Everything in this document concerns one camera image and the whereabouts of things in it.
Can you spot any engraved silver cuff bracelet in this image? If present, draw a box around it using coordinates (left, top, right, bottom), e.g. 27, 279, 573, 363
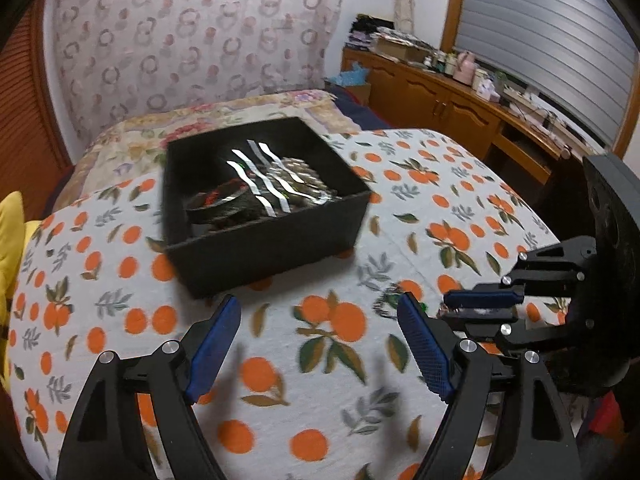
184, 179, 252, 226

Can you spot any black open jewelry box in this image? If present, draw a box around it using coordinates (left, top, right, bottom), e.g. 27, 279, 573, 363
162, 117, 371, 298

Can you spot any green gem brooch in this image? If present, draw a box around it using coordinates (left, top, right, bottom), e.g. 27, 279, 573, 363
372, 284, 405, 321

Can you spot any orange print bedspread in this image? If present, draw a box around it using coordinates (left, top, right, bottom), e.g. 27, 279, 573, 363
8, 129, 555, 479

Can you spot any wooden side cabinet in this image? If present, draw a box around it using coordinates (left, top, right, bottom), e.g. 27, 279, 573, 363
340, 46, 569, 187

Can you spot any silver metal hair comb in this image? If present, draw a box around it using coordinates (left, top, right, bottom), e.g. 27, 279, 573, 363
226, 140, 338, 218

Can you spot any yellow plush toy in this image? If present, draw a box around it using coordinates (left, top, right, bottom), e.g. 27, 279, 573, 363
0, 191, 40, 392

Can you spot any pink bottle on cabinet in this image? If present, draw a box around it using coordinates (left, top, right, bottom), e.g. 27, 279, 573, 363
452, 51, 476, 86

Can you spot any floral quilt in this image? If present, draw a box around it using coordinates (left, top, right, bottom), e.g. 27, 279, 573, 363
53, 90, 362, 211

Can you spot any wooden louvered wardrobe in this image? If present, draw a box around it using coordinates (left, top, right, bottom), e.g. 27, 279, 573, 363
0, 0, 73, 220

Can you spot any grey window roller blind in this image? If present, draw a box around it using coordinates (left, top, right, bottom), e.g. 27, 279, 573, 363
454, 0, 637, 145

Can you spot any clutter pile on cabinet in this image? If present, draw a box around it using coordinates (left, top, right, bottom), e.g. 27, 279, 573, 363
345, 14, 435, 64

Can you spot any patterned pink curtain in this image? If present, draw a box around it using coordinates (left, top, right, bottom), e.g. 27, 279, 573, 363
50, 0, 342, 146

